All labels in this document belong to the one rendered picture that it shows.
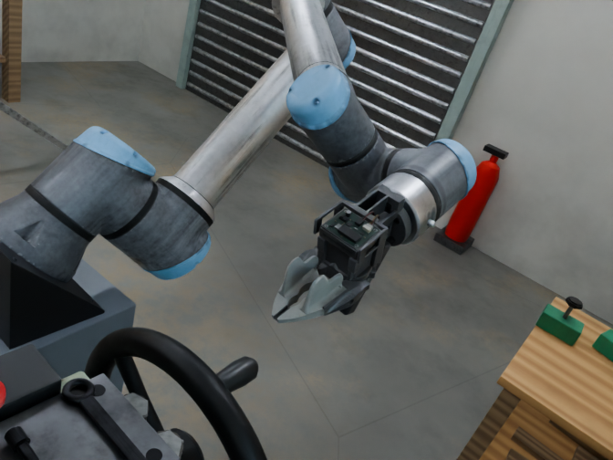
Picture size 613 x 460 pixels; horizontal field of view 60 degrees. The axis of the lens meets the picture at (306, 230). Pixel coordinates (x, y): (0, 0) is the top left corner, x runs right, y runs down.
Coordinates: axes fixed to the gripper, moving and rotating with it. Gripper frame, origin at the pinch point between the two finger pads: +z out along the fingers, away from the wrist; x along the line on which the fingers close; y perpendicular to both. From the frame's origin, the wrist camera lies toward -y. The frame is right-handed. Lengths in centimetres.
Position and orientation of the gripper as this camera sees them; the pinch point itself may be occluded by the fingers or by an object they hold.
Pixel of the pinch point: (283, 316)
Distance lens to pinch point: 61.4
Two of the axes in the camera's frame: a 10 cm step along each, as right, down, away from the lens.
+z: -6.8, 5.0, -5.4
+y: 0.5, -7.0, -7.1
